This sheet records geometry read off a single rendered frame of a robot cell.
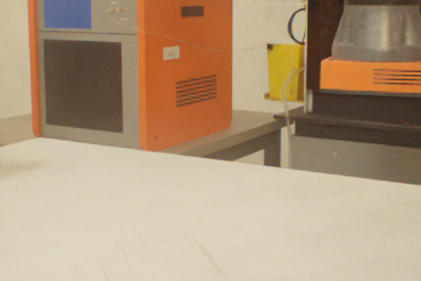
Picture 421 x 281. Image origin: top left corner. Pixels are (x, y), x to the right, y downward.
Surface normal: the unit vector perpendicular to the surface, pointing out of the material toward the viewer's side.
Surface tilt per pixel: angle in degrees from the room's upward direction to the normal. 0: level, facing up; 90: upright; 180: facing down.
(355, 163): 90
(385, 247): 0
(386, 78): 90
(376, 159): 90
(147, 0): 90
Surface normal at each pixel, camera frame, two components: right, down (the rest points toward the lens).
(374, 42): -0.28, -0.14
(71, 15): -0.51, 0.15
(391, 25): 0.01, -0.13
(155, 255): 0.00, -0.99
